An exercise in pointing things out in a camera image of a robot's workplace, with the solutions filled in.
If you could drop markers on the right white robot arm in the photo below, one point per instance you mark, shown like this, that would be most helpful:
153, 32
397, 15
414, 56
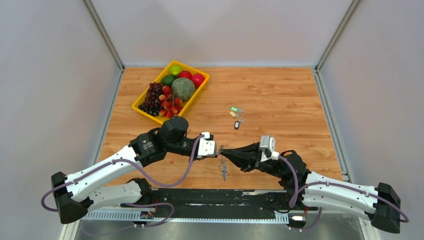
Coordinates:
308, 189

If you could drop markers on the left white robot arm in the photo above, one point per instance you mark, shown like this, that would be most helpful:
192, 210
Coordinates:
120, 179

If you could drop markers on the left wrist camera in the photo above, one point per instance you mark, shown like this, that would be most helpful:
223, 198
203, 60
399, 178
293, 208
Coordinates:
206, 145

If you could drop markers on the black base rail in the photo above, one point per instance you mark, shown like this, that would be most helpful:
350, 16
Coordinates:
244, 206

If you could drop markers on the dark purple grape bunch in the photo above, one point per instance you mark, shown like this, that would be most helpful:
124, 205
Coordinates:
151, 103

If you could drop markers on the red lychee cluster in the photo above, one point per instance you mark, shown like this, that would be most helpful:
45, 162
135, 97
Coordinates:
171, 105

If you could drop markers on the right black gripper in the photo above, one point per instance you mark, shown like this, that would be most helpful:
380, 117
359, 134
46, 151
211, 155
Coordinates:
246, 158

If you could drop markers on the pink red fruit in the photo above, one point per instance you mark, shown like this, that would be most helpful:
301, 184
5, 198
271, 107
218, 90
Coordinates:
197, 80

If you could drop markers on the yellow plastic tray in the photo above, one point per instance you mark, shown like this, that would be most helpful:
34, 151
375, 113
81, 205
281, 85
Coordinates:
186, 104

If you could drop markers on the green netted melon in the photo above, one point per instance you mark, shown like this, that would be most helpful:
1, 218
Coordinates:
183, 88

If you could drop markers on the light green apple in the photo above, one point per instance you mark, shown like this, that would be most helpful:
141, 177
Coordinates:
175, 70

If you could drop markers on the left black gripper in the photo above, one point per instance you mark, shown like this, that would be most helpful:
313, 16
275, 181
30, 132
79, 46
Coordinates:
206, 157

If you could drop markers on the dark green lime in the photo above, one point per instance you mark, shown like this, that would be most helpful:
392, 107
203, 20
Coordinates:
168, 80

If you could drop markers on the green tag key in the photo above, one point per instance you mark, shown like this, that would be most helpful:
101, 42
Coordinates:
236, 110

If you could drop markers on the black tag key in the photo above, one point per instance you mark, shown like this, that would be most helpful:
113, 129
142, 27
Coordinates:
237, 124

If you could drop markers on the red apple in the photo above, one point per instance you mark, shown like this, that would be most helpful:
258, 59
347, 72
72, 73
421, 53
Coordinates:
185, 74

